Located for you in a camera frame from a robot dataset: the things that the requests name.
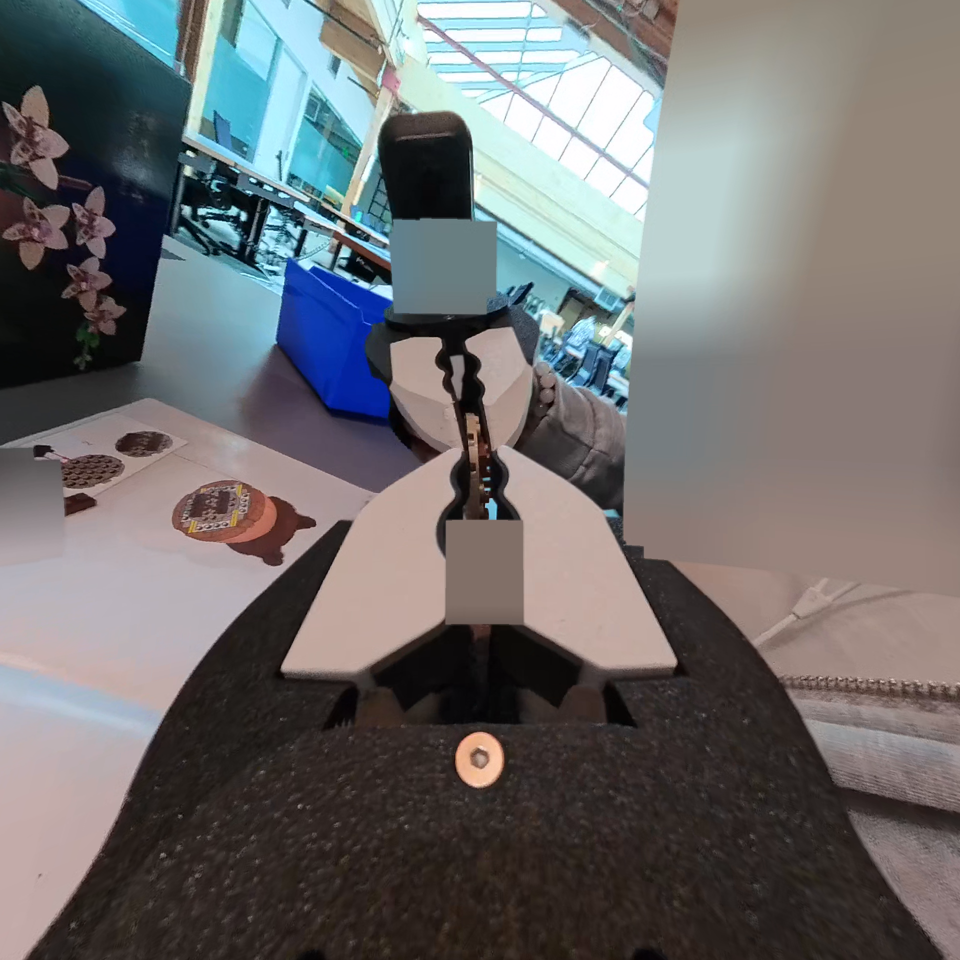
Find tan round plate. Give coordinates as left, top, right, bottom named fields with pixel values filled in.
left=458, top=411, right=501, bottom=525

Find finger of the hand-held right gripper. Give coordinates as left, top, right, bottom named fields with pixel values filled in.
left=387, top=333, right=466, bottom=454
left=468, top=330, right=537, bottom=451

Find background office desks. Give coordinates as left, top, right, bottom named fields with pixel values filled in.
left=162, top=128, right=400, bottom=283

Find row of black office chairs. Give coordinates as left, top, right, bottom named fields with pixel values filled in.
left=537, top=308, right=634, bottom=403

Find white earphone cable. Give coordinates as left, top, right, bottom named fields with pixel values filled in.
left=750, top=575, right=864, bottom=651

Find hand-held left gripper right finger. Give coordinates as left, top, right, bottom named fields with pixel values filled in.
left=488, top=447, right=679, bottom=691

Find white instruction booklet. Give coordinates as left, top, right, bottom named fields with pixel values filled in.
left=0, top=395, right=379, bottom=960

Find blue plastic bin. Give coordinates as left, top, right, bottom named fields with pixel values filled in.
left=276, top=252, right=400, bottom=424

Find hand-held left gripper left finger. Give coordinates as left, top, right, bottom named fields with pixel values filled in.
left=282, top=447, right=471, bottom=688

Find black flower print box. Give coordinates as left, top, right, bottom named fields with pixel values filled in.
left=0, top=33, right=196, bottom=394

